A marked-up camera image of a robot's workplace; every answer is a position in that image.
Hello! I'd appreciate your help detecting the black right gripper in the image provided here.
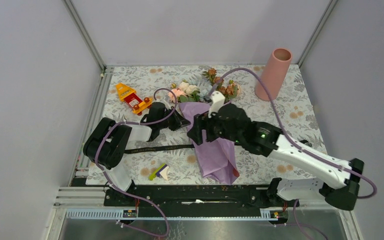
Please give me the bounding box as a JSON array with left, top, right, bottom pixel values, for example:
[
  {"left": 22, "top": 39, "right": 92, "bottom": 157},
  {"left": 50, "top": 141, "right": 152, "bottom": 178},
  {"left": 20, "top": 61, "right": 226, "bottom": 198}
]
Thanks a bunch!
[{"left": 186, "top": 104, "right": 243, "bottom": 145}]

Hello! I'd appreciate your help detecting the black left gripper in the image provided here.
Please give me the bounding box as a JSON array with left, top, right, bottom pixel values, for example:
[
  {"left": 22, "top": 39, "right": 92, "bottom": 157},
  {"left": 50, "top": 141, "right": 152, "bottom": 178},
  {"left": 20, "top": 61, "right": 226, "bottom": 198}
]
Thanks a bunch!
[{"left": 157, "top": 105, "right": 190, "bottom": 131}]

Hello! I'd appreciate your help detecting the black ribbon with gold letters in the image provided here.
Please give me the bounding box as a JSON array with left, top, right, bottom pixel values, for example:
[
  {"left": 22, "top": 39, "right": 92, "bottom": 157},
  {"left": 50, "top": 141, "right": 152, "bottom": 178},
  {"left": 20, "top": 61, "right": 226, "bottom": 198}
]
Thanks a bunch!
[{"left": 124, "top": 144, "right": 194, "bottom": 154}]

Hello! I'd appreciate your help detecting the purple paper flower bouquet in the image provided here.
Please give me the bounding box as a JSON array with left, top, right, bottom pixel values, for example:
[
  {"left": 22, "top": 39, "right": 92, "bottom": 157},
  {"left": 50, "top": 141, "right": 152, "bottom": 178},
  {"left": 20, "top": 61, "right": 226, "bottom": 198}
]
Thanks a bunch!
[{"left": 168, "top": 67, "right": 240, "bottom": 185}]

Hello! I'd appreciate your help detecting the pink wrapping paper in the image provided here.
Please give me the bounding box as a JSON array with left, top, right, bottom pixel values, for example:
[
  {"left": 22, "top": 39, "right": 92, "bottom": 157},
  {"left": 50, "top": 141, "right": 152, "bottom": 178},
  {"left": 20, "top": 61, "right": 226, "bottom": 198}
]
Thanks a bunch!
[{"left": 232, "top": 168, "right": 240, "bottom": 178}]

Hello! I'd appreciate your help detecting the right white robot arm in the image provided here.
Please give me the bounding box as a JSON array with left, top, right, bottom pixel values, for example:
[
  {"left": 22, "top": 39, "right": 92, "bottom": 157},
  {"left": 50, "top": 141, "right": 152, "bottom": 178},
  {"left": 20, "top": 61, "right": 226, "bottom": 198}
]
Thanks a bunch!
[{"left": 187, "top": 103, "right": 364, "bottom": 211}]

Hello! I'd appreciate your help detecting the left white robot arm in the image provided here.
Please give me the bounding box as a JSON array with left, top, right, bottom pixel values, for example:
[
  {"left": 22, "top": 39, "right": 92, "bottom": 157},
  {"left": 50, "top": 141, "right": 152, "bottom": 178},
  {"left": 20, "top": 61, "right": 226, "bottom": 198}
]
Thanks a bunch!
[{"left": 83, "top": 102, "right": 191, "bottom": 206}]

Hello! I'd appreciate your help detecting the pink cylindrical vase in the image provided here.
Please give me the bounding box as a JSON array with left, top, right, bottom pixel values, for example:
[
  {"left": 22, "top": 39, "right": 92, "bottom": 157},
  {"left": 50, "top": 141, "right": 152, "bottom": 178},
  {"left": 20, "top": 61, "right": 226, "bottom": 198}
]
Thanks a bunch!
[{"left": 260, "top": 48, "right": 293, "bottom": 100}]

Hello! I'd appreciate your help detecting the floral patterned table mat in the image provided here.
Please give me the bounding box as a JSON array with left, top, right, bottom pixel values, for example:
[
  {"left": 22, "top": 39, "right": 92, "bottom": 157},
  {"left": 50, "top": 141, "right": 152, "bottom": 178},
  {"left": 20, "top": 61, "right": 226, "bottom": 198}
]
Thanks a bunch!
[{"left": 100, "top": 65, "right": 326, "bottom": 185}]

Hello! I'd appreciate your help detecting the green purple white toy block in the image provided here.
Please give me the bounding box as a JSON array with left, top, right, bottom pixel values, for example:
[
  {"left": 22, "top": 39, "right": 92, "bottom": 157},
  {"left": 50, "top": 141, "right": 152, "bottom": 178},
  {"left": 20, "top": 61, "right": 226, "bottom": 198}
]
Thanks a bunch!
[{"left": 148, "top": 163, "right": 170, "bottom": 181}]

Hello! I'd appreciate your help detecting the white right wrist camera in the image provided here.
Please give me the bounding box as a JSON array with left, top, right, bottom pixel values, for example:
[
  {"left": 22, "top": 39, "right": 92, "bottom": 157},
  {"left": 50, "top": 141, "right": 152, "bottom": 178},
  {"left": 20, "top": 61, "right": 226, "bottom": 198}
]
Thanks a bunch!
[{"left": 207, "top": 91, "right": 226, "bottom": 118}]

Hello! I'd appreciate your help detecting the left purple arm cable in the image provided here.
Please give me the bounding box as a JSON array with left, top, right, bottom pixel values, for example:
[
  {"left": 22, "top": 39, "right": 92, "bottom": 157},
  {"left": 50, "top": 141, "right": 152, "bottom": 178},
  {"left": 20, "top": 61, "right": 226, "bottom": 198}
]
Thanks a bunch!
[{"left": 93, "top": 87, "right": 179, "bottom": 238}]

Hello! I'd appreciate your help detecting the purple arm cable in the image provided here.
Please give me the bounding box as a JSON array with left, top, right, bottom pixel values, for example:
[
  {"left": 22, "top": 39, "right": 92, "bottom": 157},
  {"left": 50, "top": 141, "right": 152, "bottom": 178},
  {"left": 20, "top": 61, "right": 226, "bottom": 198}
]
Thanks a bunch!
[
  {"left": 203, "top": 67, "right": 378, "bottom": 200},
  {"left": 93, "top": 87, "right": 179, "bottom": 238}
]

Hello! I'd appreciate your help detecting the perforated metal front rail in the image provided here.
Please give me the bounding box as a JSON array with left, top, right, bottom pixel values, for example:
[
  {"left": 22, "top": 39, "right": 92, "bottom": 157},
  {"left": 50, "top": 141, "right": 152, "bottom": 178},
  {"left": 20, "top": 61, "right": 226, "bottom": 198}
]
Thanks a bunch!
[{"left": 65, "top": 208, "right": 281, "bottom": 222}]

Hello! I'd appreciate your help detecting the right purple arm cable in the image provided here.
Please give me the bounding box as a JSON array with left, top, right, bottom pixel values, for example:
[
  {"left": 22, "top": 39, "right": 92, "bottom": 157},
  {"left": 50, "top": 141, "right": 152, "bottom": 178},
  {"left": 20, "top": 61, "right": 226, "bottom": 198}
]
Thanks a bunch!
[{"left": 203, "top": 67, "right": 378, "bottom": 200}]

